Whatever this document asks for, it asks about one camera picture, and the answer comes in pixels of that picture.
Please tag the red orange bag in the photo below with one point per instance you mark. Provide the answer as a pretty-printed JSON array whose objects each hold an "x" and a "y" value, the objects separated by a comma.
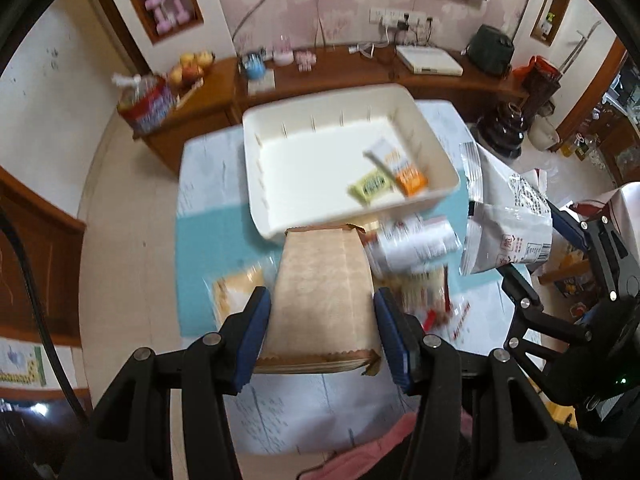
[{"x": 540, "y": 80}]

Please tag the small pink toy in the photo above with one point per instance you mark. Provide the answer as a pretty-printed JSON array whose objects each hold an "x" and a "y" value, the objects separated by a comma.
[{"x": 305, "y": 60}]

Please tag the green snack packet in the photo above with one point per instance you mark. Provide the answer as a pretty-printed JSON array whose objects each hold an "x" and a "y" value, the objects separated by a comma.
[{"x": 371, "y": 186}]

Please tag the wooden television cabinet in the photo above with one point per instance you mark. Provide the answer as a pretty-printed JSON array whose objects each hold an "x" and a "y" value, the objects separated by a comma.
[{"x": 350, "y": 72}]

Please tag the white plastic bin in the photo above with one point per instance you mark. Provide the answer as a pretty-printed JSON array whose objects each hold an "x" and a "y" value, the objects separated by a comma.
[{"x": 320, "y": 160}]

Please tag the large white snack bag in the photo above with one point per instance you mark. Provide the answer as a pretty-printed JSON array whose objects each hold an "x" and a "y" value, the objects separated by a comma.
[{"x": 505, "y": 210}]

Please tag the white set-top box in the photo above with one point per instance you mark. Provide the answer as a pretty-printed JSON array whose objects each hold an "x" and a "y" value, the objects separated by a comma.
[{"x": 430, "y": 60}]

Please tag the yellow fruit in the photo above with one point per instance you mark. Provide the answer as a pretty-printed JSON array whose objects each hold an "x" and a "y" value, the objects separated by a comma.
[
  {"x": 187, "y": 57},
  {"x": 175, "y": 77},
  {"x": 205, "y": 57}
]

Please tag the red apple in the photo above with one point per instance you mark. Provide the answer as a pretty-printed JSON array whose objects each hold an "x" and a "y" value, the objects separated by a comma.
[{"x": 191, "y": 72}]

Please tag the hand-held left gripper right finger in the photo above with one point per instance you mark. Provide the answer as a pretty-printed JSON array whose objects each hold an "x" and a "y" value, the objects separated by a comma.
[{"x": 392, "y": 340}]

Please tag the white square pad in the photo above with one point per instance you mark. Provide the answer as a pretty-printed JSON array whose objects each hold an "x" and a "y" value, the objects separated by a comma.
[{"x": 261, "y": 84}]

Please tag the orange white snack packet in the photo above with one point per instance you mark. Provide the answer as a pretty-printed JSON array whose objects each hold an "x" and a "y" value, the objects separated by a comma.
[{"x": 400, "y": 165}]

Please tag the fruit bowl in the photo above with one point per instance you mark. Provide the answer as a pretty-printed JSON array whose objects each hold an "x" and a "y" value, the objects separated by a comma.
[{"x": 192, "y": 77}]

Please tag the white clear snack packet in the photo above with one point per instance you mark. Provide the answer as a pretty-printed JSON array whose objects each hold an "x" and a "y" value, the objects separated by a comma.
[{"x": 410, "y": 245}]

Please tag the white pot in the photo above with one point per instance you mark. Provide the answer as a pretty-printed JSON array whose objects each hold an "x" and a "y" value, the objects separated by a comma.
[{"x": 544, "y": 134}]

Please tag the brown paper snack packet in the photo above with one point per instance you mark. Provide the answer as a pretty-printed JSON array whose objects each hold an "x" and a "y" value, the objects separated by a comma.
[{"x": 320, "y": 295}]

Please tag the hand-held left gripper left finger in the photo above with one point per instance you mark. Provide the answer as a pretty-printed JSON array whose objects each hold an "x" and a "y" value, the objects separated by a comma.
[{"x": 255, "y": 340}]

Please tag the white wall socket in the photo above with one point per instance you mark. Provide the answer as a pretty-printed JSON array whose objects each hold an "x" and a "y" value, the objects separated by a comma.
[{"x": 400, "y": 17}]

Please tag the dark green bag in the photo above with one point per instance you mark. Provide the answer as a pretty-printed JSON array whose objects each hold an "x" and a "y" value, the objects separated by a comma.
[{"x": 492, "y": 50}]

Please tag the wooden door panel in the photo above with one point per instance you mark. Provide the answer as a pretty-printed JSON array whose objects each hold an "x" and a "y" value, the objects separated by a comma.
[{"x": 35, "y": 260}]

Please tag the pink clothing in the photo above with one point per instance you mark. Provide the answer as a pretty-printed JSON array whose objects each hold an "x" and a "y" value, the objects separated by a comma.
[{"x": 380, "y": 455}]

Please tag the white spoon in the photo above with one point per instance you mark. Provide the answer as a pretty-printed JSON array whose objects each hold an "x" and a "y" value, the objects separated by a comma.
[{"x": 187, "y": 96}]

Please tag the bagged bread slice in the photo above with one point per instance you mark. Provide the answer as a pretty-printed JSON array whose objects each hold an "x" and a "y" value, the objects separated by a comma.
[{"x": 235, "y": 295}]

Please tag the blue base snow globe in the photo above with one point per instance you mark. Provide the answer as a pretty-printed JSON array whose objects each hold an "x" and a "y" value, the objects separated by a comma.
[{"x": 253, "y": 66}]

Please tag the pink round ornament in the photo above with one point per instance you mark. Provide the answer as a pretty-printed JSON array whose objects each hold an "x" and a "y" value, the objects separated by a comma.
[{"x": 283, "y": 52}]

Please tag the long metal rod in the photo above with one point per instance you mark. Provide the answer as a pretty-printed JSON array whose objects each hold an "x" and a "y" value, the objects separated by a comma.
[{"x": 582, "y": 45}]

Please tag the pink dumbbell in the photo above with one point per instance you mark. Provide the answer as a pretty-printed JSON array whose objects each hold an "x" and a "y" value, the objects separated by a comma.
[
  {"x": 177, "y": 4},
  {"x": 159, "y": 16}
]

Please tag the dark brown ceramic jar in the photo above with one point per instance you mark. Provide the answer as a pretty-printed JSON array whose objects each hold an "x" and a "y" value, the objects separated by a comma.
[{"x": 500, "y": 130}]

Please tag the red blue plastic bag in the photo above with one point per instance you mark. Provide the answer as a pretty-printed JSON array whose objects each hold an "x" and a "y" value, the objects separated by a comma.
[{"x": 145, "y": 105}]

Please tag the colourful wall chart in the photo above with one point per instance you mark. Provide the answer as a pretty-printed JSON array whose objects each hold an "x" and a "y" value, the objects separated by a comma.
[{"x": 22, "y": 362}]

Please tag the wooden display cabinet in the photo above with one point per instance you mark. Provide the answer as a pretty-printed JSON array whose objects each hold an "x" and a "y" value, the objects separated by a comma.
[{"x": 610, "y": 125}]

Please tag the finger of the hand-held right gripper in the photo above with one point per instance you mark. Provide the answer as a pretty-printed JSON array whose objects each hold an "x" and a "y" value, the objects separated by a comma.
[
  {"x": 570, "y": 225},
  {"x": 530, "y": 310}
]

